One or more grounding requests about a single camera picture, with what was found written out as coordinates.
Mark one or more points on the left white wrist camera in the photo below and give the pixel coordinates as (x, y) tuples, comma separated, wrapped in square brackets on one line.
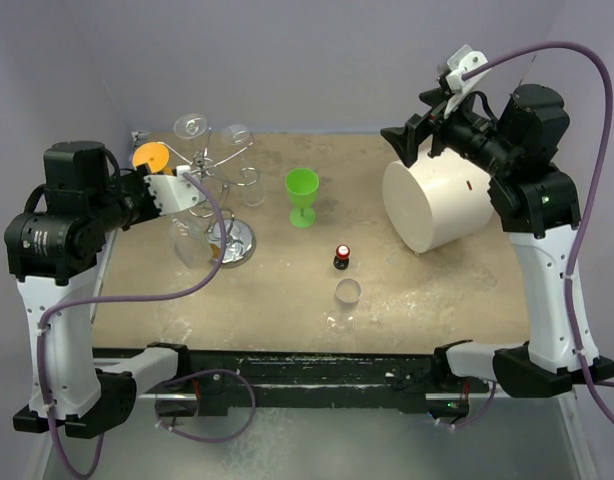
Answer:
[(173, 193)]

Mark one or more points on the clear wine glass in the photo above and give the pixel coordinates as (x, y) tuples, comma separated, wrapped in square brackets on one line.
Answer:
[(239, 141), (191, 126), (347, 293)]

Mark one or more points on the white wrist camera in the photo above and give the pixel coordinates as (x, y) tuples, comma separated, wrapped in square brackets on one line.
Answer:
[(173, 193), (459, 75)]

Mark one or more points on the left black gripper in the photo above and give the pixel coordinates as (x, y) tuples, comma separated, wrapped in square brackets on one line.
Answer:
[(138, 178)]

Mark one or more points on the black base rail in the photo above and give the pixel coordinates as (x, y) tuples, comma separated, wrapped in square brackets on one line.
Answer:
[(407, 383)]

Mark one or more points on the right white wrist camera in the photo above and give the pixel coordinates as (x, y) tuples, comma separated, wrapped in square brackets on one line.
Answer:
[(459, 75)]

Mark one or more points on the green plastic wine glass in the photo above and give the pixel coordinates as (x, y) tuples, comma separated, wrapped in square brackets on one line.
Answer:
[(302, 186)]

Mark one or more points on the clear glass with red item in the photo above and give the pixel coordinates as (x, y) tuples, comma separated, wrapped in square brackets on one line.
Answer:
[(188, 241)]

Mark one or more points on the silver wire glass rack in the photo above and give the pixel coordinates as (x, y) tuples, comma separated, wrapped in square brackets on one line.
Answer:
[(239, 237)]

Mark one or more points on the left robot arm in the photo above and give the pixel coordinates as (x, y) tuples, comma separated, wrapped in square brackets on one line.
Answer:
[(53, 248)]

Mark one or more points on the clear wine glass front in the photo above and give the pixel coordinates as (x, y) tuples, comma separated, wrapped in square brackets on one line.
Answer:
[(347, 293)]

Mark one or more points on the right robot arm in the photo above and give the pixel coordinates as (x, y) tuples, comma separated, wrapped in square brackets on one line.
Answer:
[(538, 206)]

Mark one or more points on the orange plastic wine glass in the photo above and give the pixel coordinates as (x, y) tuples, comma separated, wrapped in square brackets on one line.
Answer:
[(154, 156)]

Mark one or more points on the white cylindrical container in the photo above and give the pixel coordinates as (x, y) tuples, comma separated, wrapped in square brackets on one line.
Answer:
[(436, 200)]

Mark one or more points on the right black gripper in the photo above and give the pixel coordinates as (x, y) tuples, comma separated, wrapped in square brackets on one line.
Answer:
[(406, 139)]

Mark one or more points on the small red capped bottle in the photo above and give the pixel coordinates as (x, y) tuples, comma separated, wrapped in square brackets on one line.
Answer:
[(341, 257)]

